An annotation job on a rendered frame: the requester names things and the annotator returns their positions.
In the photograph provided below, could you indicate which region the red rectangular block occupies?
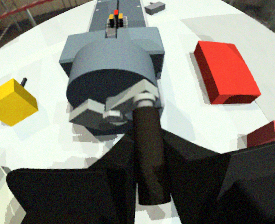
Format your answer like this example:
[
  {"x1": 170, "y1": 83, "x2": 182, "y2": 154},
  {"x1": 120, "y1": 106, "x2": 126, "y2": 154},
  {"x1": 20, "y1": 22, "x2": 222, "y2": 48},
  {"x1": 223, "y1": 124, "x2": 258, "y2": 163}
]
[{"x1": 194, "y1": 40, "x2": 261, "y2": 104}]

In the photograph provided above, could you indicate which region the black l-shaped bar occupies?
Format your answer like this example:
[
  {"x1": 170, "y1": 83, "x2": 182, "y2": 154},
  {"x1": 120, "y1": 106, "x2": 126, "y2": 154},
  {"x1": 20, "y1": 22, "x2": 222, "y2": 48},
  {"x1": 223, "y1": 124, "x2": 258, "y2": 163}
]
[{"x1": 20, "y1": 77, "x2": 28, "y2": 87}]

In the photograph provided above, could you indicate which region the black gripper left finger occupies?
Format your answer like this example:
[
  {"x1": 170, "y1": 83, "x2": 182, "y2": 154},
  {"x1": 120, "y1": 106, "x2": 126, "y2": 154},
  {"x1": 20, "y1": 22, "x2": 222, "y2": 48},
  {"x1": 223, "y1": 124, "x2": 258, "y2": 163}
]
[{"x1": 5, "y1": 129, "x2": 137, "y2": 224}]

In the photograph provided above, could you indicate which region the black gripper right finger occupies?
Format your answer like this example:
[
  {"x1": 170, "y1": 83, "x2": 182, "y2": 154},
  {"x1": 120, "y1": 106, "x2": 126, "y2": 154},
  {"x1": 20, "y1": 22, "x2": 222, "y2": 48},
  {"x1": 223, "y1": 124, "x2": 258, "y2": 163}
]
[{"x1": 161, "y1": 128, "x2": 275, "y2": 224}]

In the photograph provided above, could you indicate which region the dark red block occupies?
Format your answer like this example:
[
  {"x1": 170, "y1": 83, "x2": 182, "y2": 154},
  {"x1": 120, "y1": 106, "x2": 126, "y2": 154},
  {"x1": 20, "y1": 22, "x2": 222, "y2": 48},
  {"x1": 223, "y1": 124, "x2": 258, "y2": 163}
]
[{"x1": 246, "y1": 120, "x2": 275, "y2": 148}]

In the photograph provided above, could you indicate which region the yellow rectangular block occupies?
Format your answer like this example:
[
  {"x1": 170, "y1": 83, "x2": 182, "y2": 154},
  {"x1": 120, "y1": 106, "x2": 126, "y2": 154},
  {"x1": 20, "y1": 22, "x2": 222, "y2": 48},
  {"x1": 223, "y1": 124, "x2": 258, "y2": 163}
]
[{"x1": 0, "y1": 77, "x2": 39, "y2": 127}]

